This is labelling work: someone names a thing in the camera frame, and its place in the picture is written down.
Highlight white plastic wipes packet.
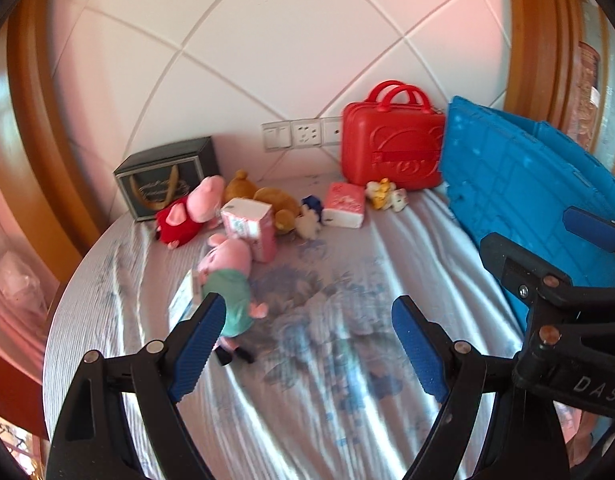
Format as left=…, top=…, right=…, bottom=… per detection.
left=168, top=269, right=202, bottom=330

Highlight pink tissue pack upright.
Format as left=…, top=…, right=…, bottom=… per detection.
left=221, top=197, right=277, bottom=263

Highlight small blue object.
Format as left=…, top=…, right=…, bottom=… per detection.
left=301, top=195, right=323, bottom=221

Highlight small yellow white figurines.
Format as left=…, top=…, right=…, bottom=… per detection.
left=365, top=178, right=408, bottom=212

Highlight pig plush green shirt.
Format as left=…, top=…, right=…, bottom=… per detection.
left=194, top=232, right=270, bottom=366

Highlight white wall socket panel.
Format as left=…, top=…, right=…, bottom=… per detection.
left=261, top=117, right=342, bottom=152

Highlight blue plastic crate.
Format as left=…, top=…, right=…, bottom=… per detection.
left=439, top=95, right=615, bottom=331

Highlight red plastic toy suitcase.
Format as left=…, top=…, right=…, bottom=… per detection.
left=340, top=79, right=445, bottom=191

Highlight dark gift box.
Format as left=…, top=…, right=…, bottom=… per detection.
left=114, top=136, right=220, bottom=222

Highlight wooden door frame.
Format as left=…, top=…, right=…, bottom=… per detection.
left=504, top=0, right=583, bottom=131

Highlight brown teddy bear plush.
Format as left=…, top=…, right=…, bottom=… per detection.
left=223, top=169, right=301, bottom=235

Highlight small pink tissue pack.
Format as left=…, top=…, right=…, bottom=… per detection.
left=321, top=182, right=366, bottom=229

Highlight pig plush red dress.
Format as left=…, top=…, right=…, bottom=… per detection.
left=155, top=176, right=225, bottom=249

